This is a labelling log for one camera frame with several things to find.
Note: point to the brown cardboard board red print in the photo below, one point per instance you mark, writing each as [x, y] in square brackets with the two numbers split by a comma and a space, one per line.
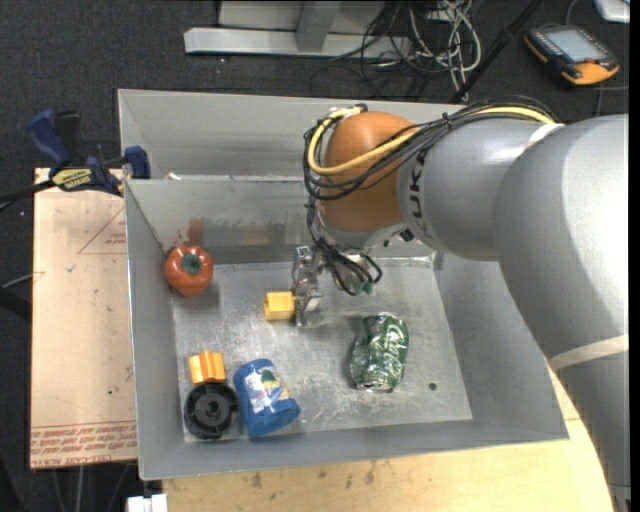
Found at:
[80, 325]

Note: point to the black round knob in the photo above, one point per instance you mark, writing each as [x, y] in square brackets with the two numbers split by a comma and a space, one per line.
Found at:
[210, 411]

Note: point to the black cylinder on white bracket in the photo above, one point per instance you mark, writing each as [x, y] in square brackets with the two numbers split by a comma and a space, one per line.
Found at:
[406, 234]

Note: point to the yellow block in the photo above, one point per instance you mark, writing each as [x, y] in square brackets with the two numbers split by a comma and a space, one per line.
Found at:
[278, 306]

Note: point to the crushed green can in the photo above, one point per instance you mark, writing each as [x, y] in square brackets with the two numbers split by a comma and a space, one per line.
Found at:
[380, 355]

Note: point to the orange ridged block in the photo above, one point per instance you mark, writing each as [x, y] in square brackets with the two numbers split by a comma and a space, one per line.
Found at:
[206, 367]

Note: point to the orange toy pepper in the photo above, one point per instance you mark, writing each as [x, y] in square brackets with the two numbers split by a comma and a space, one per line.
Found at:
[189, 272]

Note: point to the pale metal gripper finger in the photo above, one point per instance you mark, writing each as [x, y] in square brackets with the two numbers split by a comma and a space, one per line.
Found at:
[315, 300]
[301, 280]

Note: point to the blue can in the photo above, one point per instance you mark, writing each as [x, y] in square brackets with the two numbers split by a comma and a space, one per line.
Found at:
[267, 400]

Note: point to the grey metal bin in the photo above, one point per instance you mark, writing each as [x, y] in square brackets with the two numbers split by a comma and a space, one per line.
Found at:
[320, 380]

